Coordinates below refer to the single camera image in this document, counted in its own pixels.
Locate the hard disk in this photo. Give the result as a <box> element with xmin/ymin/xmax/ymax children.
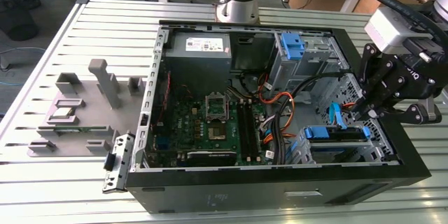
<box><xmin>302</xmin><ymin>125</ymin><xmax>372</xmax><ymax>162</ymax></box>

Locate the metal drive cage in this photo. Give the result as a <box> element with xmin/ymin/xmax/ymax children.
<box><xmin>268</xmin><ymin>31</ymin><xmax>349</xmax><ymax>99</ymax></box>

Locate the grey parts rack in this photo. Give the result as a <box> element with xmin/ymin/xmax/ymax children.
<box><xmin>25</xmin><ymin>58</ymin><xmax>148</xmax><ymax>158</ymax></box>

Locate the metal socket cover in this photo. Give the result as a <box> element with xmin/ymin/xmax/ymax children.
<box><xmin>204</xmin><ymin>92</ymin><xmax>230</xmax><ymax>121</ymax></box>

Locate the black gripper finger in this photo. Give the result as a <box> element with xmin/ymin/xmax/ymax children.
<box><xmin>366</xmin><ymin>94</ymin><xmax>442</xmax><ymax>125</ymax></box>
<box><xmin>350</xmin><ymin>42</ymin><xmax>397</xmax><ymax>115</ymax></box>

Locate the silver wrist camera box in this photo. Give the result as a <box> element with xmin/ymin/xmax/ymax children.
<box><xmin>362</xmin><ymin>6</ymin><xmax>432</xmax><ymax>52</ymax></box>

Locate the orange red wire bundle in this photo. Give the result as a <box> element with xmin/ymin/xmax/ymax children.
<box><xmin>257</xmin><ymin>91</ymin><xmax>297</xmax><ymax>145</ymax></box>

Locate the green RAM stick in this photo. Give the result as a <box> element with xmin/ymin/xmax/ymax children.
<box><xmin>36</xmin><ymin>126</ymin><xmax>108</xmax><ymax>133</ymax></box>

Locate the metal disk bay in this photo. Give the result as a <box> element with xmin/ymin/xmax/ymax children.
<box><xmin>296</xmin><ymin>124</ymin><xmax>390</xmax><ymax>164</ymax></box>

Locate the silver CPU chip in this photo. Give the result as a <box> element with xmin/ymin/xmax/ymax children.
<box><xmin>48</xmin><ymin>108</ymin><xmax>76</xmax><ymax>120</ymax></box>

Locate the green motherboard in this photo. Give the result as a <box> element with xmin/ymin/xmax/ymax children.
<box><xmin>145</xmin><ymin>95</ymin><xmax>277</xmax><ymax>168</ymax></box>

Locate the blue data wire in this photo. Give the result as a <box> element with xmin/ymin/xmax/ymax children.
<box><xmin>328</xmin><ymin>101</ymin><xmax>350</xmax><ymax>131</ymax></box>

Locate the black mesh waste bin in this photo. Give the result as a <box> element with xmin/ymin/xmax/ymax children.
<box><xmin>0</xmin><ymin>0</ymin><xmax>40</xmax><ymax>41</ymax></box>

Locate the grey power supply unit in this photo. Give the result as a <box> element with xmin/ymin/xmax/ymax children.
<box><xmin>162</xmin><ymin>31</ymin><xmax>232</xmax><ymax>96</ymax></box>

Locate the black RAM slot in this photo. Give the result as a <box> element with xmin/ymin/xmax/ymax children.
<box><xmin>240</xmin><ymin>99</ymin><xmax>250</xmax><ymax>162</ymax></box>
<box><xmin>245</xmin><ymin>99</ymin><xmax>256</xmax><ymax>162</ymax></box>
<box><xmin>249</xmin><ymin>99</ymin><xmax>261</xmax><ymax>162</ymax></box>

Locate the empty blue drive carrier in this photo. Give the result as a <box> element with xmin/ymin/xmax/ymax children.
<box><xmin>281</xmin><ymin>32</ymin><xmax>305</xmax><ymax>61</ymax></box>

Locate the black PC case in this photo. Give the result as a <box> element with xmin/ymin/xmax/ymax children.
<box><xmin>124</xmin><ymin>19</ymin><xmax>432</xmax><ymax>214</ymax></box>

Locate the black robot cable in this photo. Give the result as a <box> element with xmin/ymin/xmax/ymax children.
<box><xmin>316</xmin><ymin>0</ymin><xmax>448</xmax><ymax>62</ymax></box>

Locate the CPU socket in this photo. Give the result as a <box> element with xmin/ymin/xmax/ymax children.
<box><xmin>206</xmin><ymin>125</ymin><xmax>228</xmax><ymax>141</ymax></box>

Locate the black graphics card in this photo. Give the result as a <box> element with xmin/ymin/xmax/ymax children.
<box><xmin>176</xmin><ymin>150</ymin><xmax>237</xmax><ymax>167</ymax></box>

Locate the metal card retention bracket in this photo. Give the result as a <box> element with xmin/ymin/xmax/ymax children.
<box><xmin>101</xmin><ymin>131</ymin><xmax>136</xmax><ymax>194</ymax></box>

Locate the blue floor cable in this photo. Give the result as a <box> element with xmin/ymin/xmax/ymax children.
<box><xmin>0</xmin><ymin>46</ymin><xmax>46</xmax><ymax>88</ymax></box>

